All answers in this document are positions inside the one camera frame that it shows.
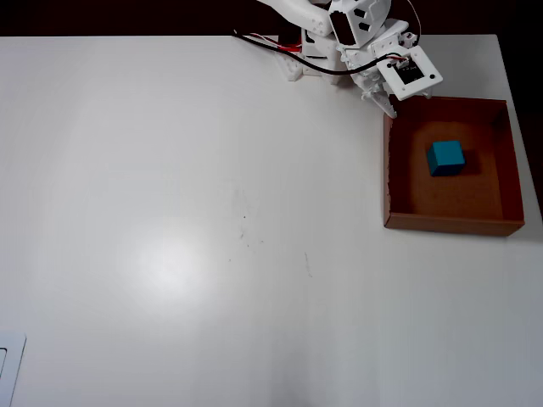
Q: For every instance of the white robot base red trim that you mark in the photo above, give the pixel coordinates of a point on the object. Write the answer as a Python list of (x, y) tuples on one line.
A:
[(314, 55)]

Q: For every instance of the white wrist camera mount plate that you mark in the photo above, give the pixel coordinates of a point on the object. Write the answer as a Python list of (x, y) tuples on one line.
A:
[(426, 63)]

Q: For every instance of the blue cube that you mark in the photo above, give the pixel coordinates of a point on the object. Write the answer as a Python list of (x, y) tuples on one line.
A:
[(445, 157)]

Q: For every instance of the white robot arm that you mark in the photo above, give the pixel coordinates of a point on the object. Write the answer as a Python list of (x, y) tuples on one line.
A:
[(305, 15)]

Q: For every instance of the white flat device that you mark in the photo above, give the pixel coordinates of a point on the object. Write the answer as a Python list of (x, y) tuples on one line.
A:
[(10, 364)]

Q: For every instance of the brown cardboard box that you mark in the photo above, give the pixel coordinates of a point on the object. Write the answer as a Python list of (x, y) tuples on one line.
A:
[(488, 191)]

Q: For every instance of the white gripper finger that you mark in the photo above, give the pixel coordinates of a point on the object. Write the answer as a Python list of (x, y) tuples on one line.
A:
[(387, 104), (428, 94)]

